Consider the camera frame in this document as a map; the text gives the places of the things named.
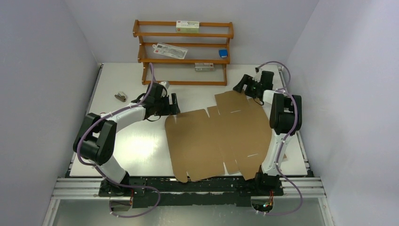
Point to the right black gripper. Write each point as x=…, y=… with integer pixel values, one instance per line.
x=245, y=79

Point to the clear plastic blister package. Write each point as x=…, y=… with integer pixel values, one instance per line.
x=169, y=50

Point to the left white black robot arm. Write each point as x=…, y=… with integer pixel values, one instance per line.
x=95, y=141

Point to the small grey brown clip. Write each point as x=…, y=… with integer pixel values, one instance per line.
x=121, y=96

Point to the white green box top shelf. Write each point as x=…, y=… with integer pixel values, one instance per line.
x=187, y=26

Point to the wooden three-tier shelf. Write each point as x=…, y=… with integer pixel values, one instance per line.
x=161, y=42

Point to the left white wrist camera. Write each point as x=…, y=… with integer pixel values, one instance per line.
x=165, y=84

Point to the brown cardboard box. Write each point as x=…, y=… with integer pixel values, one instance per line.
x=231, y=137

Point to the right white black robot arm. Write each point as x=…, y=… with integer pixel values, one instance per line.
x=284, y=120

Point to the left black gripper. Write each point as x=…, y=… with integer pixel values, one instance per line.
x=171, y=109

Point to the small white red box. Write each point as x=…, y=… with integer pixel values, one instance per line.
x=204, y=67

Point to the small blue object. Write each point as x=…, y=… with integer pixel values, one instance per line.
x=223, y=53

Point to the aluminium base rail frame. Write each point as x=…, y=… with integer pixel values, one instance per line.
x=170, y=192

